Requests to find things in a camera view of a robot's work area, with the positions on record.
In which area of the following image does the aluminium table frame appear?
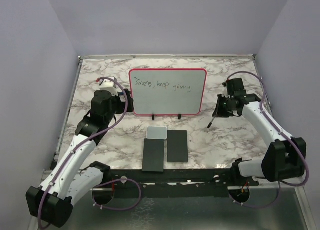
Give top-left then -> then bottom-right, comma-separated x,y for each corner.
58,56 -> 310,228

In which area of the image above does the white whiteboard marker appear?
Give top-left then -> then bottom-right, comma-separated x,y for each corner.
207,116 -> 215,129

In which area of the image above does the purple cable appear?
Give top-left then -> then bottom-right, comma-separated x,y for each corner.
37,76 -> 143,229
222,71 -> 310,207

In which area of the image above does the pink framed whiteboard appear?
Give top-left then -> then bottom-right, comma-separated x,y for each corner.
128,68 -> 207,115

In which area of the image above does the white grey eraser block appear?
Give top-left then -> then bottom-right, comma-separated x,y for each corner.
146,126 -> 168,140

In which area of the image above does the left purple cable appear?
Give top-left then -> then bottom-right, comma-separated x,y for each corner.
37,76 -> 143,229

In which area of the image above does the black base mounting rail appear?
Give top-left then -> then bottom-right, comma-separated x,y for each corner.
91,167 -> 260,198

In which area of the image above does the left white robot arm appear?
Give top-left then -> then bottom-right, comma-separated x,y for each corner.
26,88 -> 134,229

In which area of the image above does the left black foam pad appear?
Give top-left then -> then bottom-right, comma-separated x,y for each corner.
142,138 -> 165,172

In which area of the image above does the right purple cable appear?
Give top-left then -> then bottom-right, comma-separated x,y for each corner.
222,71 -> 310,207

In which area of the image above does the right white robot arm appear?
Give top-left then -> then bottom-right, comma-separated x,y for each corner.
212,78 -> 307,185

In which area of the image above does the right black foam pad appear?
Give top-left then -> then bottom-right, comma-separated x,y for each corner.
167,130 -> 189,163

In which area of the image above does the black foam pad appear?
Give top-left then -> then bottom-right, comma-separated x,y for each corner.
167,130 -> 189,163
142,138 -> 165,172

